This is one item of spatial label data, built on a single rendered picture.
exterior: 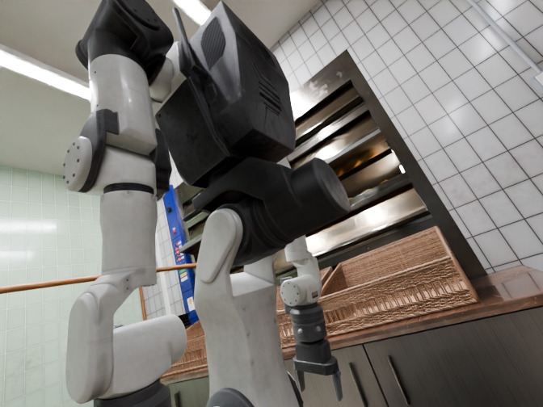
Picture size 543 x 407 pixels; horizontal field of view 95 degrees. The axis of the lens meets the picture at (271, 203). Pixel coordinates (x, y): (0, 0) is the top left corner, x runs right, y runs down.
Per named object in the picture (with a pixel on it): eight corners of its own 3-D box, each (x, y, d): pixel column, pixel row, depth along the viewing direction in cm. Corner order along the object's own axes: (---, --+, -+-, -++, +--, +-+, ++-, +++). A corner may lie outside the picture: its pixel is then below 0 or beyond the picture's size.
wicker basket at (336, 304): (358, 310, 141) (338, 262, 151) (470, 279, 115) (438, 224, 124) (324, 339, 102) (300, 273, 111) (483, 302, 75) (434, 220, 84)
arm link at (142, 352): (199, 404, 32) (191, 311, 35) (107, 465, 23) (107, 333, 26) (149, 397, 38) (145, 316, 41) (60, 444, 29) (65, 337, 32)
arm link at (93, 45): (165, 64, 45) (154, 16, 50) (109, 30, 38) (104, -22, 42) (133, 105, 50) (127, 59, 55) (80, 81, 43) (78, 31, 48)
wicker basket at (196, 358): (216, 350, 195) (207, 313, 205) (271, 334, 170) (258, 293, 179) (158, 378, 155) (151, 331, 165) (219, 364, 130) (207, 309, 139)
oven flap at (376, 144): (178, 253, 214) (198, 255, 228) (380, 131, 132) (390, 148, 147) (178, 250, 215) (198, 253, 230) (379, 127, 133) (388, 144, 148)
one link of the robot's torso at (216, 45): (333, 158, 62) (284, 59, 74) (240, 96, 34) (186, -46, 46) (247, 211, 76) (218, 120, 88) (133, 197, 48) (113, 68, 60)
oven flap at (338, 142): (191, 247, 226) (193, 229, 239) (382, 133, 145) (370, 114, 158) (187, 246, 223) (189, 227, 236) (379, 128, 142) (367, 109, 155)
